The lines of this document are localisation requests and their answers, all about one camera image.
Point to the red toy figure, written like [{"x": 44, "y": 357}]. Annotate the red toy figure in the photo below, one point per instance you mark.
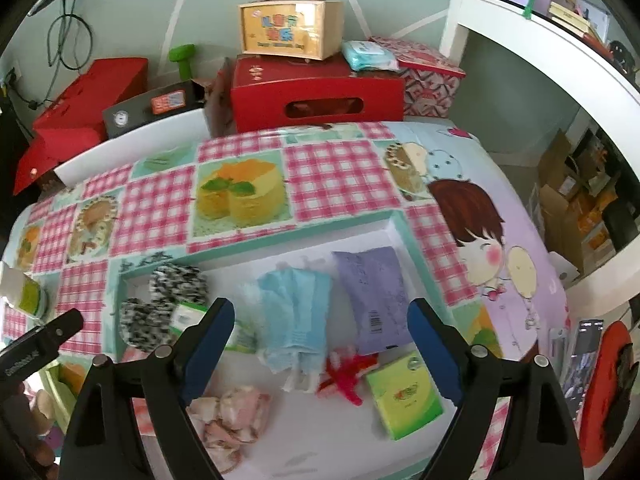
[{"x": 345, "y": 377}]

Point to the light green cloth bag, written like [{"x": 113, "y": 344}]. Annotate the light green cloth bag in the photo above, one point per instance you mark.
[{"x": 54, "y": 377}]

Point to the person's left hand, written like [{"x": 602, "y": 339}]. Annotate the person's left hand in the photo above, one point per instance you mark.
[{"x": 30, "y": 440}]

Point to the blue wet wipes pack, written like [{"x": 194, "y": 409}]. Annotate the blue wet wipes pack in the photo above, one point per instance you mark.
[{"x": 370, "y": 55}]

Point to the green tissue packet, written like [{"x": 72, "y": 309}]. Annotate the green tissue packet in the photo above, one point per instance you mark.
[{"x": 189, "y": 314}]

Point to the green tea box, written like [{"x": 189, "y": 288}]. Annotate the green tea box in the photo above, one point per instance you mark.
[{"x": 405, "y": 400}]

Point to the purple packet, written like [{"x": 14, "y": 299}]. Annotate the purple packet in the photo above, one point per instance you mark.
[{"x": 375, "y": 295}]

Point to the black cabinet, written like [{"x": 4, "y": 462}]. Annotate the black cabinet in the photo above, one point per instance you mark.
[{"x": 10, "y": 135}]

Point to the red and black round object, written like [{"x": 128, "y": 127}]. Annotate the red and black round object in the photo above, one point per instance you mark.
[{"x": 607, "y": 390}]

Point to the zebra print scrunchie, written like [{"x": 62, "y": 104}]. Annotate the zebra print scrunchie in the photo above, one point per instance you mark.
[{"x": 175, "y": 282}]

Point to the red patterned tin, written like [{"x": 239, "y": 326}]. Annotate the red patterned tin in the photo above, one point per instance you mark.
[{"x": 430, "y": 85}]

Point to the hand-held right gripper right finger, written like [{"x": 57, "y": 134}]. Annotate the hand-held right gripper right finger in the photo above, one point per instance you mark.
[{"x": 432, "y": 350}]

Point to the leopard print scrunchie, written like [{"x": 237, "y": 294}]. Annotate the leopard print scrunchie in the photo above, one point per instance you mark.
[{"x": 142, "y": 325}]

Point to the stack of books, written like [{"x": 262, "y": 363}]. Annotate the stack of books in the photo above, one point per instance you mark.
[{"x": 575, "y": 17}]

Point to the white plastic bottle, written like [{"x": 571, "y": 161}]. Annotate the white plastic bottle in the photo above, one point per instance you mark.
[{"x": 20, "y": 290}]

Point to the green dumbbell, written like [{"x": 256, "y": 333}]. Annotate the green dumbbell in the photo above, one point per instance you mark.
[{"x": 182, "y": 60}]

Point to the pink satin scrunchie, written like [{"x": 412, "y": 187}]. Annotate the pink satin scrunchie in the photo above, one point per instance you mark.
[{"x": 235, "y": 415}]

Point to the white board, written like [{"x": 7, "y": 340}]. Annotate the white board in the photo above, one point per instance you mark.
[{"x": 150, "y": 132}]

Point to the large red gift bag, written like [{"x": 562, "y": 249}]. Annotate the large red gift bag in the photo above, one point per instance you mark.
[{"x": 95, "y": 90}]

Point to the white desk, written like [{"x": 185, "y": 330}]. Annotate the white desk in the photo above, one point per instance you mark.
[{"x": 500, "y": 20}]

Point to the red box with window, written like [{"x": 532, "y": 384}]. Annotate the red box with window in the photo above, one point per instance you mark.
[{"x": 280, "y": 85}]

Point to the pile of cardboard boxes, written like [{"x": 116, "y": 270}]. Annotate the pile of cardboard boxes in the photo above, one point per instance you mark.
[{"x": 585, "y": 205}]

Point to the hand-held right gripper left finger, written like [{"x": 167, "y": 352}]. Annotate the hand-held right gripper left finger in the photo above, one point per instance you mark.
[{"x": 210, "y": 350}]

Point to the black box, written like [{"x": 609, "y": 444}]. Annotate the black box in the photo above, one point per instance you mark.
[{"x": 145, "y": 110}]

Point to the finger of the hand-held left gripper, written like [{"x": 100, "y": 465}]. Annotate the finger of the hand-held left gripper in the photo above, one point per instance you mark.
[{"x": 60, "y": 331}]

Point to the bundle of blue face masks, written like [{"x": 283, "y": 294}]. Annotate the bundle of blue face masks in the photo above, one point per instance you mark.
[{"x": 295, "y": 310}]

